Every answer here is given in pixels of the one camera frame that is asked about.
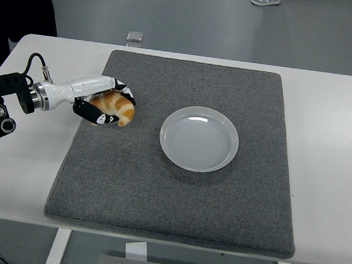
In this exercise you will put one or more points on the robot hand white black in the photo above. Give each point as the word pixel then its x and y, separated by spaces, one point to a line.
pixel 85 85

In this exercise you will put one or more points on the croissant bread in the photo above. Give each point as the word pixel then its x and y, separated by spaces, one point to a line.
pixel 117 103

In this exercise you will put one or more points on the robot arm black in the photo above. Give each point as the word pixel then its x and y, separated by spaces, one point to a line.
pixel 4 83

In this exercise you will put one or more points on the grey round plate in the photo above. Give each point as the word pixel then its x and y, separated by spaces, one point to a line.
pixel 199 139

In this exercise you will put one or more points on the large black object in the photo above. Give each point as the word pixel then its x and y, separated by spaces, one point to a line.
pixel 19 3

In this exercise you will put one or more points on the grey felt mat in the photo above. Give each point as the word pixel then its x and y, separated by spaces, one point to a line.
pixel 174 198

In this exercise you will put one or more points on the white table column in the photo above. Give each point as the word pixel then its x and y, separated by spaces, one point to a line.
pixel 136 250

